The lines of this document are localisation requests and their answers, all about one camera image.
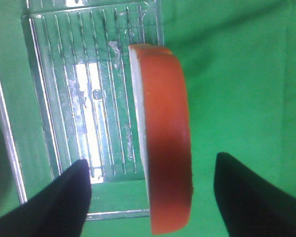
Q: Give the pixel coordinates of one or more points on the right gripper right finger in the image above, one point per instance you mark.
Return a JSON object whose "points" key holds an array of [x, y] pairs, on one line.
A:
{"points": [[251, 206]]}

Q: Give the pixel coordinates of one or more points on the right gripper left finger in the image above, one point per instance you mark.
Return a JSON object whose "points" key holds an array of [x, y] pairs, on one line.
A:
{"points": [[59, 210]]}

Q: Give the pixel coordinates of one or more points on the toy bread slice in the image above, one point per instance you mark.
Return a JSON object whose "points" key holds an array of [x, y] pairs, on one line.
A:
{"points": [[162, 117]]}

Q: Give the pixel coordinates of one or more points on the right clear plastic tray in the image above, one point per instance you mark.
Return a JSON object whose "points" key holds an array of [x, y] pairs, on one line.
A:
{"points": [[66, 94]]}

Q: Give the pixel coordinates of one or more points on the green tablecloth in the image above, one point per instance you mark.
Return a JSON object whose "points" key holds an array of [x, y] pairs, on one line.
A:
{"points": [[239, 59]]}

